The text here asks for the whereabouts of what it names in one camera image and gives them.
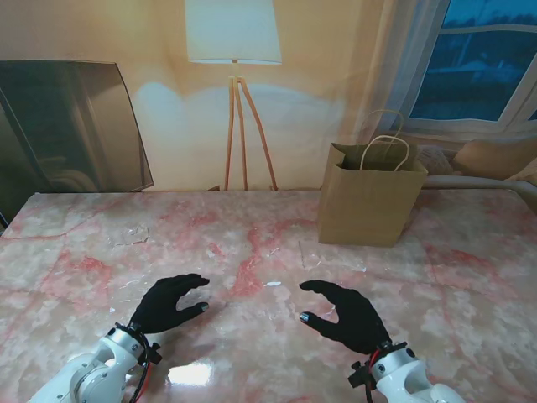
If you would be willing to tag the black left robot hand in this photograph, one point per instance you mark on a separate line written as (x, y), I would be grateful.
(161, 306)

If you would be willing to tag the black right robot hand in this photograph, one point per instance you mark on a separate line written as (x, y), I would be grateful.
(356, 319)

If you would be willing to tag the kraft paper bag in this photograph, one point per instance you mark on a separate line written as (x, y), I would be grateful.
(369, 201)

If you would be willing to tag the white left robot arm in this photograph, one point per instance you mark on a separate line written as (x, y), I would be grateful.
(96, 373)

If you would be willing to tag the knitted beige pillow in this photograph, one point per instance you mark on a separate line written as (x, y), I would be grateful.
(436, 161)

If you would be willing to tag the dark framed mirror panel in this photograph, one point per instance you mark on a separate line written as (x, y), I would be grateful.
(63, 126)

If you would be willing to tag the smooth beige cushion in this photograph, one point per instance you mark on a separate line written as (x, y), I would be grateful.
(491, 157)

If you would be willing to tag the sheer beige curtain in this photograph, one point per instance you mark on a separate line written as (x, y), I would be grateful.
(394, 63)

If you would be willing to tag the white framed window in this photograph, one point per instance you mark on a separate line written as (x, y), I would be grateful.
(474, 71)

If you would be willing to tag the white shade tripod floor lamp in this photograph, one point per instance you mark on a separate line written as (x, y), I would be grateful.
(233, 33)

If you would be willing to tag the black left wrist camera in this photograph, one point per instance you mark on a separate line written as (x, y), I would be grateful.
(154, 353)

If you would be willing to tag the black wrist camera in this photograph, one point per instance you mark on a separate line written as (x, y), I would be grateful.
(358, 375)
(154, 353)

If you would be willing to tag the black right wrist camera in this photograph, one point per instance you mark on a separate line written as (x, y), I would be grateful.
(358, 375)

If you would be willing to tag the beige sofa frame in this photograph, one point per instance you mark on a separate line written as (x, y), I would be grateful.
(470, 182)

